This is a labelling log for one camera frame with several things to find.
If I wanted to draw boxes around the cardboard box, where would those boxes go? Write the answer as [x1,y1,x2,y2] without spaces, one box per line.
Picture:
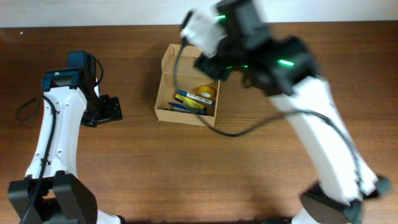
[155,44,220,126]

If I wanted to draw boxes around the yellow tape roll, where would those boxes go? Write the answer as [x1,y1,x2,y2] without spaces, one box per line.
[198,85,216,98]

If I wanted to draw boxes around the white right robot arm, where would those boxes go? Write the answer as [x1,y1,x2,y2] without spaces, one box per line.
[181,1,391,223]

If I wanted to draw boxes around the blue pen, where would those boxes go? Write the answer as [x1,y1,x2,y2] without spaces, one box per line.
[169,103,207,115]

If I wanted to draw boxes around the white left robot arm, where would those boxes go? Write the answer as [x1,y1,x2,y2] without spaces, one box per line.
[7,51,125,224]

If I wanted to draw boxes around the white whiteboard marker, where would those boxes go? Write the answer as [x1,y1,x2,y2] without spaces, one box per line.
[177,90,215,105]

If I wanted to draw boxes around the black white sharpie marker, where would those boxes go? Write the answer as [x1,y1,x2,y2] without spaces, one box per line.
[168,107,206,115]

